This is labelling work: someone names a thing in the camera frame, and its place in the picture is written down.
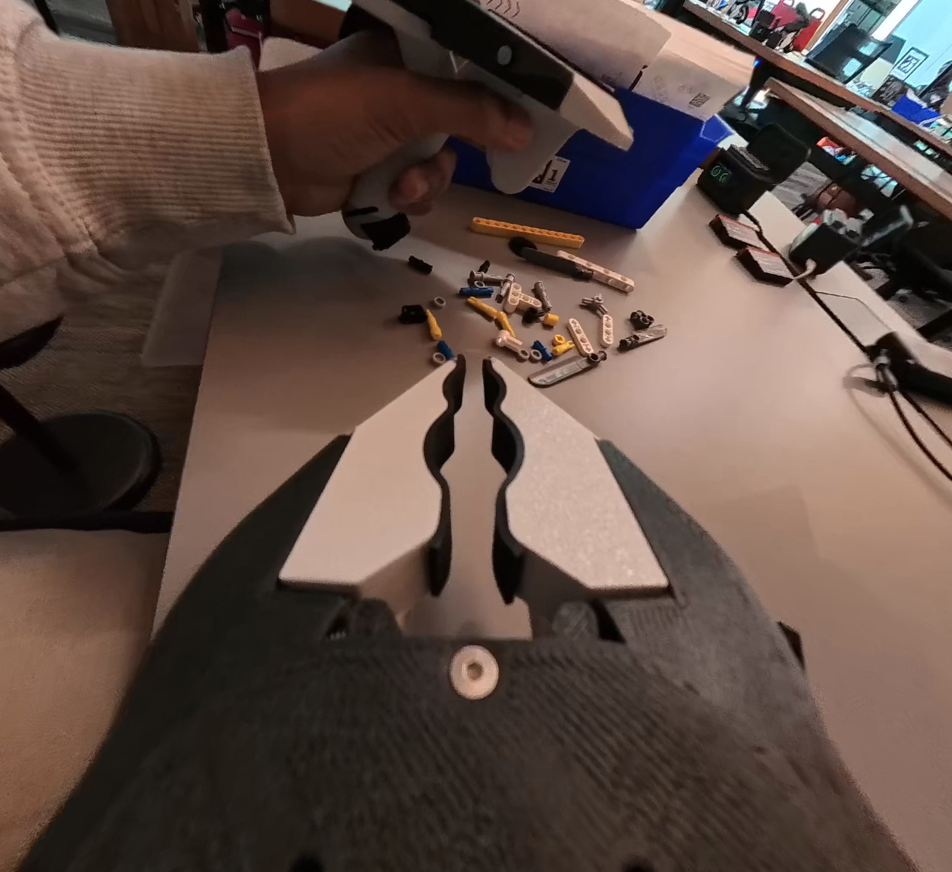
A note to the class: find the person's left hand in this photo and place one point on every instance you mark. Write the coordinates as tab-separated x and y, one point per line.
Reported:
335	120

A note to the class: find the grey lego blade piece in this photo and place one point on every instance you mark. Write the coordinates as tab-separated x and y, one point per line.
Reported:
645	336
565	370

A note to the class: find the black lego beam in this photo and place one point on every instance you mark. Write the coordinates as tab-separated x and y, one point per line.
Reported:
543	256

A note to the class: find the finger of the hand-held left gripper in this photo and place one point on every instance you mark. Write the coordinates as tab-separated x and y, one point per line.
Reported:
599	117
513	169

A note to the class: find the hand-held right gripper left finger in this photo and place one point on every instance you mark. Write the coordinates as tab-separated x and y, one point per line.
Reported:
357	515

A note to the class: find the black red battery pack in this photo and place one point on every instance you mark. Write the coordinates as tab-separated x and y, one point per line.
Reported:
732	230
766	266

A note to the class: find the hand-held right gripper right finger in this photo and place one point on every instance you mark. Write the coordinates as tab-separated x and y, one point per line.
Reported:
580	515

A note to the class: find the pile of small lego pieces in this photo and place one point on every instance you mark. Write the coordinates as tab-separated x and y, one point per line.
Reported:
513	303

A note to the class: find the yellow lego beam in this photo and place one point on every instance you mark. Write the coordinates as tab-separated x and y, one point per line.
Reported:
520	230

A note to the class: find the wooden desk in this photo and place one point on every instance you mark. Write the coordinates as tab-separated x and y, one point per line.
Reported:
855	124

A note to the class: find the white paper bag chevron print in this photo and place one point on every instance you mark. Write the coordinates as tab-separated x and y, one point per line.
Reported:
565	9

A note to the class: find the blue plastic bin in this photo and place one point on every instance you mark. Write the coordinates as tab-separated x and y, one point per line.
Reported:
632	180

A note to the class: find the black round chair base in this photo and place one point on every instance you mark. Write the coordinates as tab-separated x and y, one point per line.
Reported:
97	463

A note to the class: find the black power adapter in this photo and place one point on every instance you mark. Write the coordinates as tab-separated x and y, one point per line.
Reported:
915	366

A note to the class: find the black grey charging dock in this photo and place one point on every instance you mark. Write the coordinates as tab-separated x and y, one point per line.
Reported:
840	239

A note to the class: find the white lego beam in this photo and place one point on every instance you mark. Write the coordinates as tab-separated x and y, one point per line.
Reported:
606	277

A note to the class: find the white paper bag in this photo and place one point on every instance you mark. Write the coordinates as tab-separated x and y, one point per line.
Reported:
699	68

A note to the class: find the person's left forearm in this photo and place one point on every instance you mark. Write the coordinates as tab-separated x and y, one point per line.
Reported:
111	143

